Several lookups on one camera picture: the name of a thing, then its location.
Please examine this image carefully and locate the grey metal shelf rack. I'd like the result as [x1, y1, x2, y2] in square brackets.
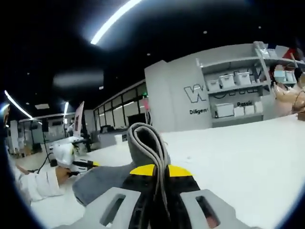
[195, 41, 305, 128]

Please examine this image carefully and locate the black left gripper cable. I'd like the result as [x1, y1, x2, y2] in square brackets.
[28, 152, 54, 174]

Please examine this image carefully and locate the group of white storage boxes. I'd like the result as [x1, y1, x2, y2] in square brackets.
[206, 71, 297, 117]

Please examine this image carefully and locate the roll-up banner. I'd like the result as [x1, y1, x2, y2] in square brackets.
[73, 101, 85, 139]

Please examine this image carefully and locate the person's left hand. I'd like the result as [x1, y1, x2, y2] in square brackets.
[56, 167, 74, 185]

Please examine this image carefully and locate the black monitor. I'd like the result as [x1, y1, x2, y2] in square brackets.
[127, 114, 146, 128]

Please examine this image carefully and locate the grey towel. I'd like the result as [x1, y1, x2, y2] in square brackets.
[72, 123, 172, 229]

